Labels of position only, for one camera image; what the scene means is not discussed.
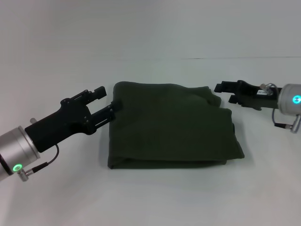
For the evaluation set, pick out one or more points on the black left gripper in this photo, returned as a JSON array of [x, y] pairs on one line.
[[58, 122]]

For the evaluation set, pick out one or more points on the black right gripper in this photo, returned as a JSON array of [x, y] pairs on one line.
[[256, 99]]

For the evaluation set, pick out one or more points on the dark green FREE t-shirt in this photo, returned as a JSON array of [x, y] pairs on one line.
[[171, 127]]

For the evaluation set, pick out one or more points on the small silver wrist connector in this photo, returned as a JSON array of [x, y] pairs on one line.
[[33, 120]]

